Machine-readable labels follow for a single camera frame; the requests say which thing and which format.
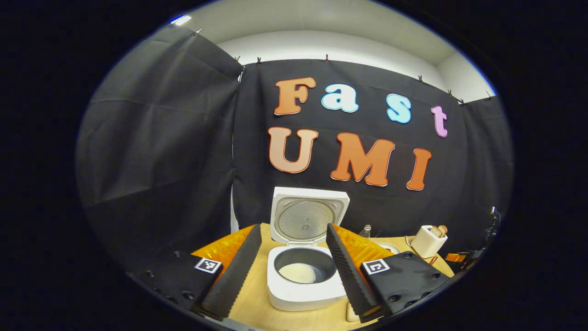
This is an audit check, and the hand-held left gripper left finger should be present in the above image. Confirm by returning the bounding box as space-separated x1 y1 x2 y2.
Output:
126 224 262 321

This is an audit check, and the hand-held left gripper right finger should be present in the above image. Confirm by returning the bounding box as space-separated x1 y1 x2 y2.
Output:
325 223 453 324

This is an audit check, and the white rice cooker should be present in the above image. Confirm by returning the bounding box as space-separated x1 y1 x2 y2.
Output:
266 186 351 312

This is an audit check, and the white rice heap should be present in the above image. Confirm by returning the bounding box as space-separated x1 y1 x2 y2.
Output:
278 263 317 284

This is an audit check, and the white toaster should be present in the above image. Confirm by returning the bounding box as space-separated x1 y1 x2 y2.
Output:
410 225 448 259

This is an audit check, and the black backdrop cloth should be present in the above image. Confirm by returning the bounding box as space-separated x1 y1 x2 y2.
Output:
76 23 514 276

